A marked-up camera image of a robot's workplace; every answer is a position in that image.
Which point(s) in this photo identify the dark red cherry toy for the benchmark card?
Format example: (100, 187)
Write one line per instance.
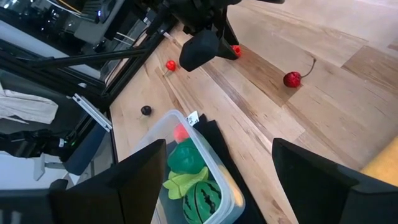
(291, 80)

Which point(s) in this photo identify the black aluminium rig frame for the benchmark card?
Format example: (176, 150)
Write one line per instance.
(87, 58)

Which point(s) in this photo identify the blue-grey chair seat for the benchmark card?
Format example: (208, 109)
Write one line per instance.
(84, 152)

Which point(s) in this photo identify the light green starfruit toy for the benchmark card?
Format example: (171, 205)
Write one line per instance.
(183, 186)

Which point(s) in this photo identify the green bell pepper toy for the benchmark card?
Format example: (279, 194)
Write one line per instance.
(185, 158)

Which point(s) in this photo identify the yellow cloth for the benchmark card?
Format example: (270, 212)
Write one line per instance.
(382, 161)

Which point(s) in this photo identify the black cloth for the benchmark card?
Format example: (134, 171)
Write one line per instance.
(214, 137)

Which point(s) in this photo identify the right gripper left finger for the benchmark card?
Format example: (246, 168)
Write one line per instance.
(93, 202)

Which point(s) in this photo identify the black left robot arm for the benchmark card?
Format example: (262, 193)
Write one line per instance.
(155, 9)

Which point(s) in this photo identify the silver metal bracket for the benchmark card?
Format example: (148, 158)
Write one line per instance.
(93, 112)

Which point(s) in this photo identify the pink peach toy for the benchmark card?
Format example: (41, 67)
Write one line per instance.
(181, 133)

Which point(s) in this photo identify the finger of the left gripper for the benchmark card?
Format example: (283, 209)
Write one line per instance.
(199, 49)
(228, 43)

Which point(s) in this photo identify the small black berry toy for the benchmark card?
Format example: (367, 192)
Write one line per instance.
(146, 110)

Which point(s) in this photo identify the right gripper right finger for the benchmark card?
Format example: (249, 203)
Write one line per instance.
(326, 193)

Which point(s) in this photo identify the white crumpled cloth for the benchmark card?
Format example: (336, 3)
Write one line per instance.
(28, 105)

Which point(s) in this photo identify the small red tomato toy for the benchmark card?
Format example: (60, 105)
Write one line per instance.
(171, 65)

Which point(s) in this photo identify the red raspberry toy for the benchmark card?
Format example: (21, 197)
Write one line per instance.
(237, 51)

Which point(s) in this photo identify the striped green watermelon toy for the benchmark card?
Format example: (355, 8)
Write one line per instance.
(202, 202)

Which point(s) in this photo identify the clear plastic tupperware container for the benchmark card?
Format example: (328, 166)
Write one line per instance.
(152, 130)

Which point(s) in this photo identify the yellow banana toy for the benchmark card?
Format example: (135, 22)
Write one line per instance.
(233, 186)

